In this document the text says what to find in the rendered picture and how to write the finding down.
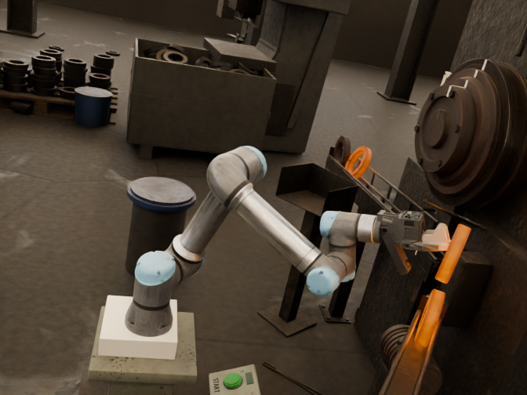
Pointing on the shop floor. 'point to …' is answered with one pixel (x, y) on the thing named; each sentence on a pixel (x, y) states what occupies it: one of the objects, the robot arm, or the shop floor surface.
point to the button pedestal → (216, 384)
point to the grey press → (287, 60)
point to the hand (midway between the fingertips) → (455, 247)
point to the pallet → (54, 81)
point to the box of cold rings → (194, 101)
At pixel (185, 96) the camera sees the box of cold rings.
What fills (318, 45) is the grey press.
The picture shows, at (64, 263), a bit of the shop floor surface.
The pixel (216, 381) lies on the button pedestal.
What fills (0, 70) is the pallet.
